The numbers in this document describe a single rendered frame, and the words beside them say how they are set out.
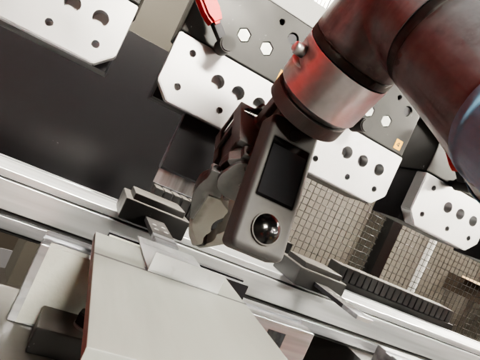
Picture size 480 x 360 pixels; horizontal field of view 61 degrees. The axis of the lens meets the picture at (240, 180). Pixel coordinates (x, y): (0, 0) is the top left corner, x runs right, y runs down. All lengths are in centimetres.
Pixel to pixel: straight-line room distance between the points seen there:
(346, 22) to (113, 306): 26
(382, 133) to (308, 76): 31
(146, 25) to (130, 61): 169
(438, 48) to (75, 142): 88
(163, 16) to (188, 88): 228
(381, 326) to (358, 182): 55
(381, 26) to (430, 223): 44
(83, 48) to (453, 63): 36
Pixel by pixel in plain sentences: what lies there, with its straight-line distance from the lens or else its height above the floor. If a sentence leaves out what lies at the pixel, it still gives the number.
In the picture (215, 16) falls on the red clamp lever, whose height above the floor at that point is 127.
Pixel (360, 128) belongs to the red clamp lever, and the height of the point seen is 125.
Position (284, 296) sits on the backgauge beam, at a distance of 91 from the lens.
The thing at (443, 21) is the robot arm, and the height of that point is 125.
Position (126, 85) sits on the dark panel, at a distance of 102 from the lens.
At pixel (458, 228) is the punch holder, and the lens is 72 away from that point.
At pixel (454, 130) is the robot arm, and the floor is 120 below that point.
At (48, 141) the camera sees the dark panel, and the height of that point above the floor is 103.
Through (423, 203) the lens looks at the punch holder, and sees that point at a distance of 66.
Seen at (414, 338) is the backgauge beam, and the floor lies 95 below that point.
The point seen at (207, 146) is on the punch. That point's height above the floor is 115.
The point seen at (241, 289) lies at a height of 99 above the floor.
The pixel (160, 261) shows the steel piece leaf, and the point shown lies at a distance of 45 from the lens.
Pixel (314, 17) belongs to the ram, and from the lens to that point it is 56.
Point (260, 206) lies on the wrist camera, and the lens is 31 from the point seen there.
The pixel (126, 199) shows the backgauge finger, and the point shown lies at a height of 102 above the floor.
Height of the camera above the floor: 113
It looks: level
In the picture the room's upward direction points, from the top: 25 degrees clockwise
